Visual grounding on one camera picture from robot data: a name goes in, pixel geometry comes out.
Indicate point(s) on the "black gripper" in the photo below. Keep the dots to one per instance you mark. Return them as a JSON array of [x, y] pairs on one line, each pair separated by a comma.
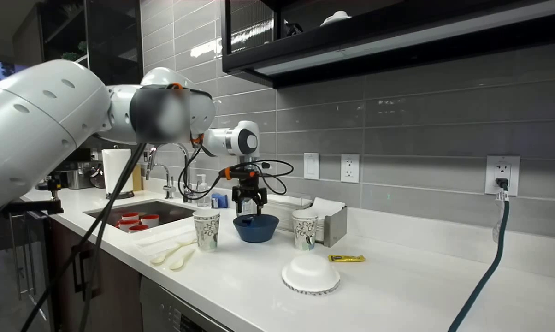
[[249, 192]]

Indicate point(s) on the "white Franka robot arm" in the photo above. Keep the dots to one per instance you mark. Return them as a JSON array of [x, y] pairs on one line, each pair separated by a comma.
[[37, 122]]

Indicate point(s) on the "blue bowl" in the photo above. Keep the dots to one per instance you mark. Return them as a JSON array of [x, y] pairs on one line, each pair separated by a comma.
[[255, 229]]

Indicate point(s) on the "steel kitchen sink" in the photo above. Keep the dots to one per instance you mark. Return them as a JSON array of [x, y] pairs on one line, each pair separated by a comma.
[[172, 212]]

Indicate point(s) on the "white upturned bowl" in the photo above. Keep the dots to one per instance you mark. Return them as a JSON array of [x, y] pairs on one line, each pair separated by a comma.
[[310, 273]]

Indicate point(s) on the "small blue sponge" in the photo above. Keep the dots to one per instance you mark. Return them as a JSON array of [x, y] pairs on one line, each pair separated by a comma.
[[220, 199]]

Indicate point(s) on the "clear soap dispenser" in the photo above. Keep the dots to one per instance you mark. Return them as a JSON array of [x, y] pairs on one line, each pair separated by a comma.
[[201, 195]]

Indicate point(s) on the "patterned paper cup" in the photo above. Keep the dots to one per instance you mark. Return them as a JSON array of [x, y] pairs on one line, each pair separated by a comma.
[[207, 230], [305, 230]]

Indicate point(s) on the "chrome tall faucet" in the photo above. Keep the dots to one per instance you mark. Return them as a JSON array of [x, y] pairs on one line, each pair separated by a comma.
[[187, 177]]

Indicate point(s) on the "small chrome tap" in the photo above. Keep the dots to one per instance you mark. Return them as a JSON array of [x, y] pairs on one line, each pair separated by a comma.
[[168, 184]]

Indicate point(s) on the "white plastic spoon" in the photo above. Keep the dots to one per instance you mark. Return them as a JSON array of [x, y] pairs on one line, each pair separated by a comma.
[[181, 260], [166, 253]]

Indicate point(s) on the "red cup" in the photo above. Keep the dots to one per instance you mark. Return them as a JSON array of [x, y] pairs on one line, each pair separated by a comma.
[[124, 223], [139, 227], [150, 218]]

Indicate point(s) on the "yellow packet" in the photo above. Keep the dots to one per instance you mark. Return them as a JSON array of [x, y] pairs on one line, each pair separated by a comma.
[[347, 258]]

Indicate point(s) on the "dishwasher front panel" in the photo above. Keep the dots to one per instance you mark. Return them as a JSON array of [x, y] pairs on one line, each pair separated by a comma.
[[166, 310]]

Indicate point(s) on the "white board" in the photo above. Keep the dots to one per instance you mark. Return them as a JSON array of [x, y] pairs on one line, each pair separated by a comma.
[[113, 171]]

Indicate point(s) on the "metal pot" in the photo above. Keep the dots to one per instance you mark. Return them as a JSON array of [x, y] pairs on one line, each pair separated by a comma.
[[78, 177]]

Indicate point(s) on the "black overhead cabinet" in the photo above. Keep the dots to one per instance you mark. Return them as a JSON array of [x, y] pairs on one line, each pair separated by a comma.
[[380, 52]]

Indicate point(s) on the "black mounting clamp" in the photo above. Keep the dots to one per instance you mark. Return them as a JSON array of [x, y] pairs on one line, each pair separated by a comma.
[[33, 206]]

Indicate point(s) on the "white outlet with plug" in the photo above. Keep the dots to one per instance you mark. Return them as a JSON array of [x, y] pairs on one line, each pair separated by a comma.
[[493, 166]]

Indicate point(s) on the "black power plug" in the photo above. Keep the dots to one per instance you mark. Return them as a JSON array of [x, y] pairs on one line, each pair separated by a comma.
[[502, 184]]

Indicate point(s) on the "white light switch plate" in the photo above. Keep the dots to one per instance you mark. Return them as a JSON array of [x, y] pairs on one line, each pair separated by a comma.
[[312, 166]]

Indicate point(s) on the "white wall outlet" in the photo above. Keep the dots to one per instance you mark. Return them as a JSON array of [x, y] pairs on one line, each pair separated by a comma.
[[349, 168]]

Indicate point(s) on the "dark glass wall cabinet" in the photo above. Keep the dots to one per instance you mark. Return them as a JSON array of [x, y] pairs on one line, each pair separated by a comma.
[[111, 29]]

